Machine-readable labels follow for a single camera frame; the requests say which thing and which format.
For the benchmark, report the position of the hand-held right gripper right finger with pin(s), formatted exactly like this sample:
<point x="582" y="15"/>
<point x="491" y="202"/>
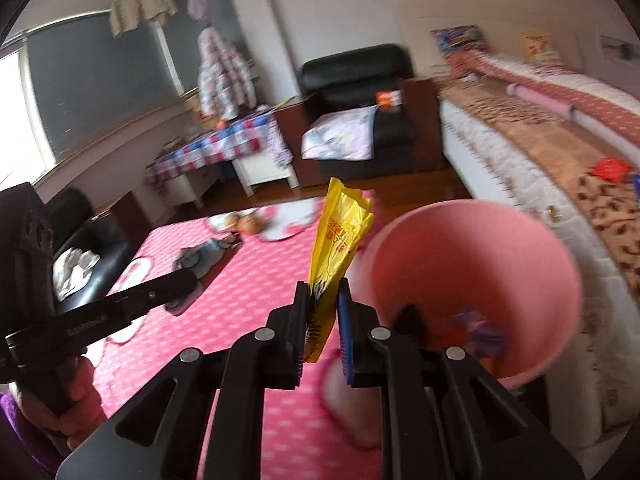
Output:
<point x="344" y="330"/>

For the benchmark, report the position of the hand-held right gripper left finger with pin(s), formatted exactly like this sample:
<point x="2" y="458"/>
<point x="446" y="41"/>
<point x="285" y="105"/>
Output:
<point x="300" y="330"/>

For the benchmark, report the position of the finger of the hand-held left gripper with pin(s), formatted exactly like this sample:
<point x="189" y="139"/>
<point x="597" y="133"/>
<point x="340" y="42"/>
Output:
<point x="165" y="287"/>

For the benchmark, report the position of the yellow plastic bag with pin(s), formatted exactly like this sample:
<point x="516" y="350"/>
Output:
<point x="337" y="230"/>

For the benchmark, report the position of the pink plastic basin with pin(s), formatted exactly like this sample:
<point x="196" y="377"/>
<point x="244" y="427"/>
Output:
<point x="475" y="260"/>

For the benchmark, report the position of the person's left forearm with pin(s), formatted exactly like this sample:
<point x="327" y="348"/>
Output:
<point x="82" y="400"/>

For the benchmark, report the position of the white crumpled cloth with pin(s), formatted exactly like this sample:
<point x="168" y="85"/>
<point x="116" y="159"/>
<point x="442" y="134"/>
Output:
<point x="75" y="267"/>

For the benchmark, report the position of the pink polka dot blanket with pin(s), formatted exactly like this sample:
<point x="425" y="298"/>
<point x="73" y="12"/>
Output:
<point x="240" y="300"/>

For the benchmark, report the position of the small black leather chair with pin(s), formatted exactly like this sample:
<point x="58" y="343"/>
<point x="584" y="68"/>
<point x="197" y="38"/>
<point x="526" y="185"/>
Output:
<point x="100" y="240"/>

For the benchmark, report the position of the small brown table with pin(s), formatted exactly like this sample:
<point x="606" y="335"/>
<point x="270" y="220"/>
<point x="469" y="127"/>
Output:
<point x="125" y="210"/>

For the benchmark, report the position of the brown walnut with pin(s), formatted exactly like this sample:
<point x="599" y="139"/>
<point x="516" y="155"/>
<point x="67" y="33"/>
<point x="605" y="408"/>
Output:
<point x="231" y="223"/>
<point x="251" y="225"/>

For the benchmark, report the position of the purple wrapper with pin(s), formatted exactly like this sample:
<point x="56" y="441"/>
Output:
<point x="480" y="332"/>

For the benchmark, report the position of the checkered cloth side table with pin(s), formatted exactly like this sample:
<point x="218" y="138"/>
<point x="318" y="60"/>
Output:
<point x="220" y="145"/>

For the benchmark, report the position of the purple cloth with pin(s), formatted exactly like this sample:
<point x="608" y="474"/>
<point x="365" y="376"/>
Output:
<point x="20" y="430"/>

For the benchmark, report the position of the black and white striped cloth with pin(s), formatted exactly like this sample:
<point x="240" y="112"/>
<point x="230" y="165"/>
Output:
<point x="281" y="147"/>

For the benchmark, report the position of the dark brown side cabinet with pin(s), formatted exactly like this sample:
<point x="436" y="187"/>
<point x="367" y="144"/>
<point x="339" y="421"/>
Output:
<point x="292" y="145"/>

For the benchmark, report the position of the large grey window blind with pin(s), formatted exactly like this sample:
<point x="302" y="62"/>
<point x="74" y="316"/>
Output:
<point x="100" y="95"/>

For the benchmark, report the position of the white floral cloth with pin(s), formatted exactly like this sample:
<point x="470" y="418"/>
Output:
<point x="340" y="135"/>

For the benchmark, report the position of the dark brown nightstand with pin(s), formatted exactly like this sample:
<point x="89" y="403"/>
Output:
<point x="425" y="125"/>

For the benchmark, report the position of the white patterned puffer jacket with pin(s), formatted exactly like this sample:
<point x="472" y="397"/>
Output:
<point x="225" y="75"/>

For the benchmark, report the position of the white bed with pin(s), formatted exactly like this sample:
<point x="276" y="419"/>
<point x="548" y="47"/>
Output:
<point x="505" y="160"/>

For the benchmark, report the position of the orange and white box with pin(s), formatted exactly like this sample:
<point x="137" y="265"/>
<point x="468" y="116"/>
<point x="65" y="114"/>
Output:
<point x="389" y="99"/>

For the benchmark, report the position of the black leather armchair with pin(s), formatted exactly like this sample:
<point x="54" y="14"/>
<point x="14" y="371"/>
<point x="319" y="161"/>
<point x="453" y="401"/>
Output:
<point x="350" y="70"/>

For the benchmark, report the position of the brown leaf pattern bedspread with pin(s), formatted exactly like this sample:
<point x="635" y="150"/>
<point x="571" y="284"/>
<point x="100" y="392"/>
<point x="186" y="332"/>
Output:
<point x="565" y="155"/>

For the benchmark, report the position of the cream knitted sweater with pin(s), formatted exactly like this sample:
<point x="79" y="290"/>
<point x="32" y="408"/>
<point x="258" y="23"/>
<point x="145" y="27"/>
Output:
<point x="140" y="5"/>

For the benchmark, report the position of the pink hat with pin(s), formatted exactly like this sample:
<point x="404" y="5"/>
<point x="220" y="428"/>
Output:
<point x="199" y="2"/>

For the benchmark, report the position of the cartoon print pillow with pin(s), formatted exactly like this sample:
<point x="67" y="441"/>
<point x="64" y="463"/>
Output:
<point x="457" y="40"/>

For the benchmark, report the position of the red snack packet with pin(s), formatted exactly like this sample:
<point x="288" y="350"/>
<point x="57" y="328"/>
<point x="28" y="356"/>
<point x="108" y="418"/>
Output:
<point x="610" y="167"/>

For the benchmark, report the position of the red polka dot quilt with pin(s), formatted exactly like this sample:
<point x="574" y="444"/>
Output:
<point x="575" y="100"/>

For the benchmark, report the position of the yellow floral pillow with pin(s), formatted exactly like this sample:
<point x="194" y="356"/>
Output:
<point x="540" y="47"/>

